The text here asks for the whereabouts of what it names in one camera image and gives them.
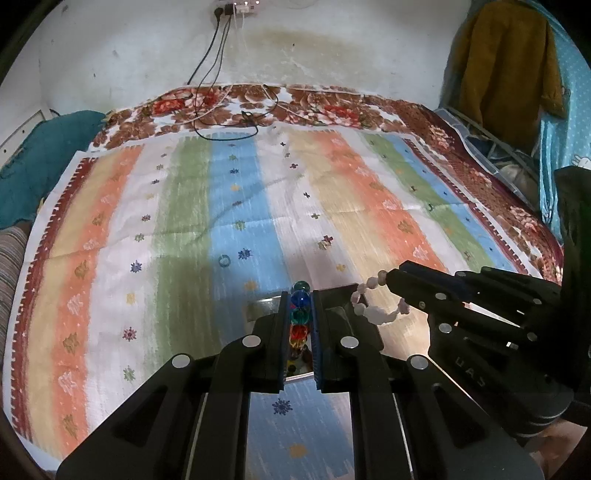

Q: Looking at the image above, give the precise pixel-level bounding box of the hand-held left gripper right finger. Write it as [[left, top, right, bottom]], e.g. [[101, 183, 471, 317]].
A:
[[311, 290, 546, 480]]

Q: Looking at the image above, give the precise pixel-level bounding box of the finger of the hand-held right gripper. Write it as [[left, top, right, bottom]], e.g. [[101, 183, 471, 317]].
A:
[[390, 282, 539, 352], [388, 261, 561, 326]]

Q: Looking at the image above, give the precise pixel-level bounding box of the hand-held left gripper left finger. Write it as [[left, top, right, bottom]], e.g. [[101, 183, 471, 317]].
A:
[[55, 290, 289, 480]]

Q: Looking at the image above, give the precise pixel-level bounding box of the multicolour glass bead bracelet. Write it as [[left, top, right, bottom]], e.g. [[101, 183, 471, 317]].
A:
[[287, 279, 315, 374]]

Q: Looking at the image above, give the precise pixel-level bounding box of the silver metal tin box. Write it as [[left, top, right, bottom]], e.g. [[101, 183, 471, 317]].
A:
[[247, 284, 432, 386]]

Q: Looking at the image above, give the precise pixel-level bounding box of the pale pink bead bracelet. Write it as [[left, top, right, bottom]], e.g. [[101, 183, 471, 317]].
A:
[[349, 270, 411, 326]]

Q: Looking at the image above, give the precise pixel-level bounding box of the colourful striped mat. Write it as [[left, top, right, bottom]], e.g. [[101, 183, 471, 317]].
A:
[[2, 127, 532, 480]]

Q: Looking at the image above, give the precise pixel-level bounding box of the light blue printed curtain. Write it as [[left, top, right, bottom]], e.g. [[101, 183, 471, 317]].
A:
[[526, 0, 591, 241]]

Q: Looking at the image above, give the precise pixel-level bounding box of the mustard yellow garment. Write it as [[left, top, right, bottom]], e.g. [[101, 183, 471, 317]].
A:
[[455, 2, 566, 139]]

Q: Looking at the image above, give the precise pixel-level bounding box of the brown floral blanket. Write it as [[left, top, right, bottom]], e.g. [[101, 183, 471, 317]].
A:
[[88, 83, 566, 287]]

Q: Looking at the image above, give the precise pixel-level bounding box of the grey striped pillow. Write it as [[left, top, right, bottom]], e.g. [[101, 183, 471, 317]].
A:
[[0, 222, 33, 352]]

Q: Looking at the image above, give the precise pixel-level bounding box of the teal pillow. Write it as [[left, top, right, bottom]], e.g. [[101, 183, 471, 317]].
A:
[[0, 110, 109, 229]]

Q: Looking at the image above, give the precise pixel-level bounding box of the white bed headboard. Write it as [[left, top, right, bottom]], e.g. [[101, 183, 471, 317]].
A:
[[0, 108, 51, 162]]

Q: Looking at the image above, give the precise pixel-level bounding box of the black cable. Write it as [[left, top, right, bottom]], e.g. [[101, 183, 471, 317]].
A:
[[187, 9, 280, 139]]

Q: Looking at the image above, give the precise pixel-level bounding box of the white cable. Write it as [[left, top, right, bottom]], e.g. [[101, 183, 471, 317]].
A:
[[196, 11, 324, 123]]

